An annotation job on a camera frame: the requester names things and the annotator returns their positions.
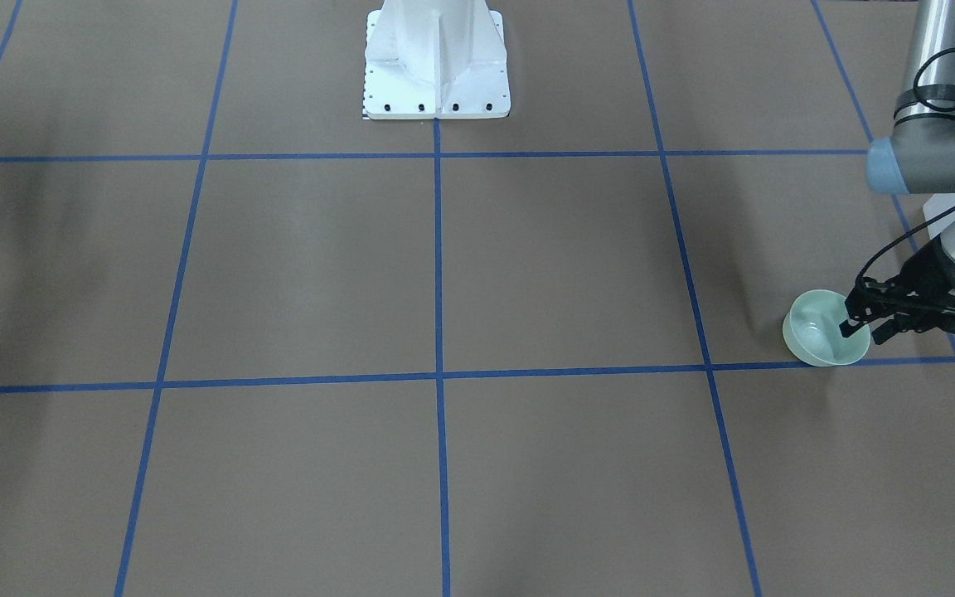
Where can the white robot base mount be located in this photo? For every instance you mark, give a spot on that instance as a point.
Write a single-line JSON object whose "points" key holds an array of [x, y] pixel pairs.
{"points": [[429, 60]]}

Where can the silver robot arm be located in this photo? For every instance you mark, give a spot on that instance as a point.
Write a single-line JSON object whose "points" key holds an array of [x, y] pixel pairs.
{"points": [[918, 157]]}

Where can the light green bowl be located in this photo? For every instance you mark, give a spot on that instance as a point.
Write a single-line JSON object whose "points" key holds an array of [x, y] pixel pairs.
{"points": [[811, 332]]}

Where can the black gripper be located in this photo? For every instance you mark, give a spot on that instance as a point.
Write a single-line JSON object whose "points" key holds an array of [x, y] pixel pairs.
{"points": [[931, 278]]}

